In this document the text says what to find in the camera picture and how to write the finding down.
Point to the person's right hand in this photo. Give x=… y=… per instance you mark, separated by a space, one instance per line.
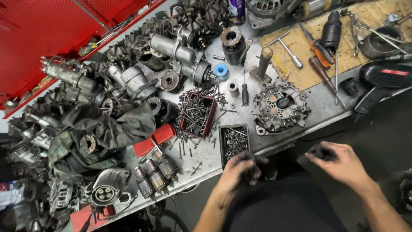
x=342 y=162

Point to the person's left hand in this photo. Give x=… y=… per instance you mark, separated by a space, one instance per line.
x=238 y=174

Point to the person's right fingers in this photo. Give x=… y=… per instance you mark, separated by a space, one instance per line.
x=318 y=151

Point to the person's left fingers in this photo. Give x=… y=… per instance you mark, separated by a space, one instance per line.
x=251 y=167

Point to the black tray of screws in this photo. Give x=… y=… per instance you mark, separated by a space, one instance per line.
x=234 y=141

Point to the person's black clothing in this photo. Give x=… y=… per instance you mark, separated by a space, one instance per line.
x=283 y=206

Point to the loose steel bolt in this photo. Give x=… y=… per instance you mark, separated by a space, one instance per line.
x=196 y=168

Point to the alternator rear housing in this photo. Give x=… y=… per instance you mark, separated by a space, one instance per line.
x=280 y=106

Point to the small black socket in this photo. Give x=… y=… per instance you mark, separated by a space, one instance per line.
x=349 y=86

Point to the red tray of bolts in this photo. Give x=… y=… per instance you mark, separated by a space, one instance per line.
x=198 y=114

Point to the silver metal sleeve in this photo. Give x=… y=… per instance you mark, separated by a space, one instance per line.
x=233 y=88

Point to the small steel armature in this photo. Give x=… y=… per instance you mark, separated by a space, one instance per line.
x=165 y=166
x=144 y=184
x=157 y=177

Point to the black power drill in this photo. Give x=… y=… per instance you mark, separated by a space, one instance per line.
x=381 y=82

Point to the dark round part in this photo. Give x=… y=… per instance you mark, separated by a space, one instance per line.
x=406 y=191

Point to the red plastic box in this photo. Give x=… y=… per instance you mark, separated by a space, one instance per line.
x=154 y=140

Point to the blue spool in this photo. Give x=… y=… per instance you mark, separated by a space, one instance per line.
x=221 y=71

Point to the brown cardboard sheet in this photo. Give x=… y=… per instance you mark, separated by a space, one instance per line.
x=341 y=48

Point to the dark cylindrical motor housing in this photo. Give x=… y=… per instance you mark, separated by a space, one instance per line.
x=232 y=45

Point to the black round metal housing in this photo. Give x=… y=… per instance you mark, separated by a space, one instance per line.
x=379 y=43

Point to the silver spanner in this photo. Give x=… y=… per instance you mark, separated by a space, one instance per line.
x=352 y=30

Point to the silver starter motor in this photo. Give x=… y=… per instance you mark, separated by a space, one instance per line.
x=183 y=58

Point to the long metal rods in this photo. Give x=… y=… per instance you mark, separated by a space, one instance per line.
x=383 y=36

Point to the copper wound armature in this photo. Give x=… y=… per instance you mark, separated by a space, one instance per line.
x=317 y=7

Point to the grey alternator end cover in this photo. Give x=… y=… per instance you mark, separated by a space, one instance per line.
x=107 y=187

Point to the silver alternator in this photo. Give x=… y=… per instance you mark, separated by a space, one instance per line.
x=270 y=11

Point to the dark dirty cloth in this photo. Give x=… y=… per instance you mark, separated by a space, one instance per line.
x=99 y=135

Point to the purple spray can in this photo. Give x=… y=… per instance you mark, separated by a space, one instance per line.
x=237 y=11

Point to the heap of greasy motor parts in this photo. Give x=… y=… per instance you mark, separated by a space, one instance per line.
x=64 y=106

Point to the metal post on base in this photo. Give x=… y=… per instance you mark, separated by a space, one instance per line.
x=262 y=64

